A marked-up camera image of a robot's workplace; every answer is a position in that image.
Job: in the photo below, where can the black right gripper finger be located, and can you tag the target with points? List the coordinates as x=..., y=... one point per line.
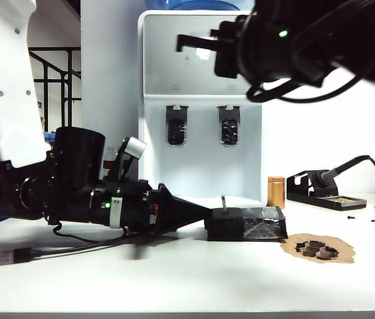
x=200, y=41

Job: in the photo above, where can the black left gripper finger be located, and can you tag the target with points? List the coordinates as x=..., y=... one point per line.
x=181, y=212

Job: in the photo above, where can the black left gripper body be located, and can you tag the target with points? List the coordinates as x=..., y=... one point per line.
x=131, y=206

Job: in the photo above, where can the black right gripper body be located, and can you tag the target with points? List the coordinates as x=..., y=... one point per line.
x=232, y=50

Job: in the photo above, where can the silver metal USB flash drive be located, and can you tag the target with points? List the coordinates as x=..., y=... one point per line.
x=223, y=202

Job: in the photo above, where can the black sponge block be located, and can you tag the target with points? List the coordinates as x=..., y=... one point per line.
x=224, y=226

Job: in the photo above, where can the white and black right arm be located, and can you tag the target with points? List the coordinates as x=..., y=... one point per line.
x=324, y=33

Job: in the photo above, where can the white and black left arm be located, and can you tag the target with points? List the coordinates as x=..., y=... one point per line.
x=4, y=99

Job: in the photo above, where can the blue water jug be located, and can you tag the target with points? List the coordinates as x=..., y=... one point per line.
x=191, y=4

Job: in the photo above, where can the white AUX water dispenser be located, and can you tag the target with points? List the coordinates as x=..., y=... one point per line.
x=200, y=166

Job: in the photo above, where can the dark grey dispenser tap paddle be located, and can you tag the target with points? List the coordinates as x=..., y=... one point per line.
x=177, y=126
x=229, y=126

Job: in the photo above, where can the gold metal cylinder can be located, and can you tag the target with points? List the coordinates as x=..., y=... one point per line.
x=276, y=192

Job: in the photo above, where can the clear water bottle blue cap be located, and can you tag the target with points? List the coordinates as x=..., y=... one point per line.
x=52, y=135

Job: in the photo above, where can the black soldering iron stand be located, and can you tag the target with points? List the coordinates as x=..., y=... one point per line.
x=307, y=194

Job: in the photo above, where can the small black foam scraps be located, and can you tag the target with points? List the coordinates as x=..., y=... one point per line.
x=314, y=249

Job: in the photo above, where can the black stair railing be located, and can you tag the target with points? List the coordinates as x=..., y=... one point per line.
x=68, y=79

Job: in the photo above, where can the black soldering iron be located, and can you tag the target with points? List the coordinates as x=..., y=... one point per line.
x=325, y=177

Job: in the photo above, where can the brown worn table patch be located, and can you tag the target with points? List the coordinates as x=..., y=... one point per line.
x=343, y=252

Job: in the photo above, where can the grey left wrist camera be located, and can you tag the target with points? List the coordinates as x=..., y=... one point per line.
x=136, y=148

